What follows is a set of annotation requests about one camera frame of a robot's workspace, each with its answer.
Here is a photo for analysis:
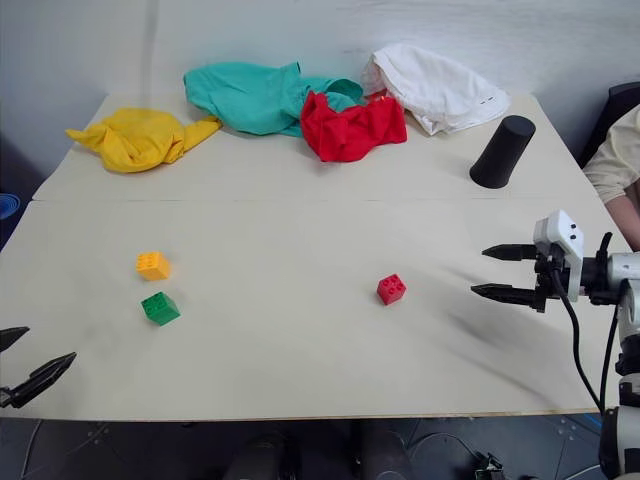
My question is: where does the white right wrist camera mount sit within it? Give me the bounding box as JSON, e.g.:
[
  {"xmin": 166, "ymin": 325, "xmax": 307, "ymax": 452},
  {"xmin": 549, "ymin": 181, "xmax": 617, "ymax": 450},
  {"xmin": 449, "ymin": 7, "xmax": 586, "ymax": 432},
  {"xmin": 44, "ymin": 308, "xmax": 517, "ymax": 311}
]
[{"xmin": 532, "ymin": 209, "xmax": 586, "ymax": 303}]

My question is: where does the white cloth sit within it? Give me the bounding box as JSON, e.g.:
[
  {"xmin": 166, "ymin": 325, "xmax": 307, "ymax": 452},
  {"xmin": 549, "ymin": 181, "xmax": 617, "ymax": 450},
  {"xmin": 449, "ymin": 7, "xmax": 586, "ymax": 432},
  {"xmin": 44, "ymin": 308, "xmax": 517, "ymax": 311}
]
[{"xmin": 360, "ymin": 42, "xmax": 512, "ymax": 136}]

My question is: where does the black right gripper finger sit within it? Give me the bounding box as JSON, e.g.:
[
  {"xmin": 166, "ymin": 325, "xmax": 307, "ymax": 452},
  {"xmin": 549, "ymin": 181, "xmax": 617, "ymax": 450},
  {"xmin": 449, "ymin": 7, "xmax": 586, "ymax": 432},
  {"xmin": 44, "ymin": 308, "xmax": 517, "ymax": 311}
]
[
  {"xmin": 481, "ymin": 242, "xmax": 540, "ymax": 262},
  {"xmin": 470, "ymin": 282, "xmax": 545, "ymax": 310}
]

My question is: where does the yellow cloth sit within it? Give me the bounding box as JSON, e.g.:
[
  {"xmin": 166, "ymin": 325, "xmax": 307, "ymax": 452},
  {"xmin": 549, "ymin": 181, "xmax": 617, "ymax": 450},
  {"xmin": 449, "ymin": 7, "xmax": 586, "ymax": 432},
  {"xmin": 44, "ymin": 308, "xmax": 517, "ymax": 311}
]
[{"xmin": 65, "ymin": 106, "xmax": 223, "ymax": 175}]

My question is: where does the orange toy brick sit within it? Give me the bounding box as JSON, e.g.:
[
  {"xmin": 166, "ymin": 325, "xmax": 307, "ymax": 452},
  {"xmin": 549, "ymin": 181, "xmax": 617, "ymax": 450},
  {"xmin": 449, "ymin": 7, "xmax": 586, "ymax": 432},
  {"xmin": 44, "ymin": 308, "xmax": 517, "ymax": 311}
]
[{"xmin": 135, "ymin": 250, "xmax": 172, "ymax": 282}]

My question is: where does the red cloth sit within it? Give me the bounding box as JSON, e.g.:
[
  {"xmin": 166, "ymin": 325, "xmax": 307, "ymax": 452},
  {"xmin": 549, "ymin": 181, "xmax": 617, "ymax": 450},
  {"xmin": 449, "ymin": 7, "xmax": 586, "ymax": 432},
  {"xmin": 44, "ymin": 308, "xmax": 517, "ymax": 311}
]
[{"xmin": 299, "ymin": 90, "xmax": 409, "ymax": 164}]

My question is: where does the red toy brick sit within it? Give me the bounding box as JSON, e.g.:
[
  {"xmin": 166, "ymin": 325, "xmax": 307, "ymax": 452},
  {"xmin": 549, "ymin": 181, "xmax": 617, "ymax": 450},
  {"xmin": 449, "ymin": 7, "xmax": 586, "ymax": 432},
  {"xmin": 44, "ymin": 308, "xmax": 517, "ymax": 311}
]
[{"xmin": 376, "ymin": 273, "xmax": 408, "ymax": 306}]

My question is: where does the green toy brick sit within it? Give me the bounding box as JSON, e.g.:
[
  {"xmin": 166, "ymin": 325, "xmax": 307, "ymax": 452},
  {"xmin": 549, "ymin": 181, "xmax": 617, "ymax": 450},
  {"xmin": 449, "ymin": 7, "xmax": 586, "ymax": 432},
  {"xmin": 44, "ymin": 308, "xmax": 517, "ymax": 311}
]
[{"xmin": 140, "ymin": 291, "xmax": 182, "ymax": 328}]

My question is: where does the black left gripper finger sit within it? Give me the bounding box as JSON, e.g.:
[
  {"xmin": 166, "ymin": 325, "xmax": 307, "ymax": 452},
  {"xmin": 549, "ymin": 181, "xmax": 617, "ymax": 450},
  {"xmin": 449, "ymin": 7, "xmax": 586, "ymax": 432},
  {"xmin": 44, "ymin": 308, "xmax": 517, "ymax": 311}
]
[
  {"xmin": 8, "ymin": 351, "xmax": 78, "ymax": 410},
  {"xmin": 0, "ymin": 326, "xmax": 31, "ymax": 353}
]

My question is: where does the black chair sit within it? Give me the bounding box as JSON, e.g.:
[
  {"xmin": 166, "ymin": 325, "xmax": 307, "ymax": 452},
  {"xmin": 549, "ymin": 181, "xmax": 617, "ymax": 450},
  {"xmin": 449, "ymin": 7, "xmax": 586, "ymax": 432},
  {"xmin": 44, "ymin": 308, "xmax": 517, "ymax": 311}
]
[{"xmin": 578, "ymin": 81, "xmax": 640, "ymax": 169}]

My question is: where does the blue rounded object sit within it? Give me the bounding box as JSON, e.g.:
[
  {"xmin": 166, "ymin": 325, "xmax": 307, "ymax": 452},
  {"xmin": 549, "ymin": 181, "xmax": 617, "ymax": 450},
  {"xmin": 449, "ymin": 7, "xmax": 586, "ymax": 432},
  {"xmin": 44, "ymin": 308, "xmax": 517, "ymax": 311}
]
[{"xmin": 0, "ymin": 193, "xmax": 22, "ymax": 225}]

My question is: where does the black plastic cup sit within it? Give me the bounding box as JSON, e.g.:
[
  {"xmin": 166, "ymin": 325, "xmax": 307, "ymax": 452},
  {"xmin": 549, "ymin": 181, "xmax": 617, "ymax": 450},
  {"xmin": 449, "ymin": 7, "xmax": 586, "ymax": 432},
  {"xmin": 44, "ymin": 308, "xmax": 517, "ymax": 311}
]
[{"xmin": 468, "ymin": 114, "xmax": 538, "ymax": 191}]

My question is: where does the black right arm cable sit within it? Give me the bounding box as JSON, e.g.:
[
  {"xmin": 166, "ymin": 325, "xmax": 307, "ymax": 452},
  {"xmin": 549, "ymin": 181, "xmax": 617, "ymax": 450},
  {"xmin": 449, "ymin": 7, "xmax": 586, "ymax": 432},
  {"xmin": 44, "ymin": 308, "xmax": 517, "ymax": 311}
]
[{"xmin": 547, "ymin": 231, "xmax": 624, "ymax": 414}]

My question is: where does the person's beige shirt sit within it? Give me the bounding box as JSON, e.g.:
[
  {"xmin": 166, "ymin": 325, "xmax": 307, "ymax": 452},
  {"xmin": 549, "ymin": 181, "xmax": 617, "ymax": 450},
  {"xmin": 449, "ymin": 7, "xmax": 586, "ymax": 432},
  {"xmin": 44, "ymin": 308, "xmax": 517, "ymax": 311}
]
[{"xmin": 582, "ymin": 105, "xmax": 640, "ymax": 205}]

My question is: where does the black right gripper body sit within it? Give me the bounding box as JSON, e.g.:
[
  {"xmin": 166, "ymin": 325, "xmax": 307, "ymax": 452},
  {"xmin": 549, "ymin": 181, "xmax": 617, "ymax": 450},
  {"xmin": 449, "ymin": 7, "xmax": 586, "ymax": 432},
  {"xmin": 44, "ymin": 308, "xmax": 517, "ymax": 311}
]
[{"xmin": 531, "ymin": 241, "xmax": 570, "ymax": 314}]

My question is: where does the teal green cloth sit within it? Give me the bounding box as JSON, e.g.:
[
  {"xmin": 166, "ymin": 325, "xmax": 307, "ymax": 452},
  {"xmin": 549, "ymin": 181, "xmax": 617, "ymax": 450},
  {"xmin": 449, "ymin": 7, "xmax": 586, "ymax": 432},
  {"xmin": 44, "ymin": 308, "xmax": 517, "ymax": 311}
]
[{"xmin": 182, "ymin": 60, "xmax": 365, "ymax": 139}]

